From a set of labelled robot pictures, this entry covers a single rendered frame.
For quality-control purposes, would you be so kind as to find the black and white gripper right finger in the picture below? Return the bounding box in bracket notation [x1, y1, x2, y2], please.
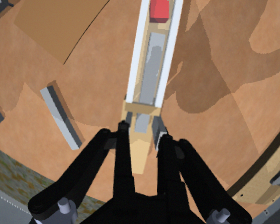
[151, 115, 252, 224]

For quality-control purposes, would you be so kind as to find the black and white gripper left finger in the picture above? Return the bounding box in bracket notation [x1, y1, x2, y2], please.
[28, 112, 140, 224]

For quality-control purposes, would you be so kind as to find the brown clipboard with grey clip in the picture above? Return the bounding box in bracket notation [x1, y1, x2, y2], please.
[14, 0, 110, 65]

